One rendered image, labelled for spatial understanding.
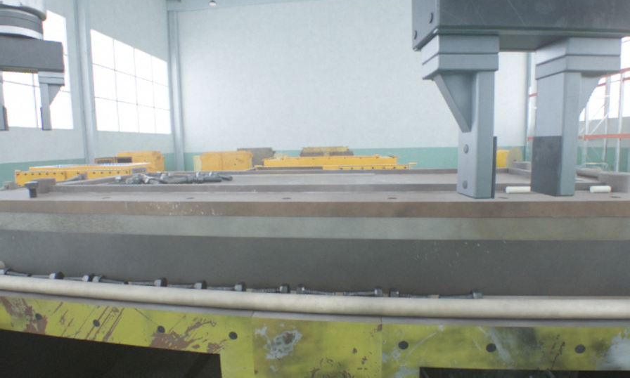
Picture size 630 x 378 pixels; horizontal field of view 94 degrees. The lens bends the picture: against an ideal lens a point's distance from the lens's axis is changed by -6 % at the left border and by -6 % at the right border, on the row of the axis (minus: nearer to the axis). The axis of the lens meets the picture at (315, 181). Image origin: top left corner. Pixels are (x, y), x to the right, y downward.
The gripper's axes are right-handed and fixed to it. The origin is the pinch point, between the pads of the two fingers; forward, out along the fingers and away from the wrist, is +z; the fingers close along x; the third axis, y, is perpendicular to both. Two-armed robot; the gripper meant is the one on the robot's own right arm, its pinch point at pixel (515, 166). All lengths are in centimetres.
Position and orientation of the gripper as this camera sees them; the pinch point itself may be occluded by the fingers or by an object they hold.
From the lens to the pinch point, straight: 24.9
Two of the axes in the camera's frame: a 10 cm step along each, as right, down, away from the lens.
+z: 0.2, 9.9, 1.2
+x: 10.0, -0.2, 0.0
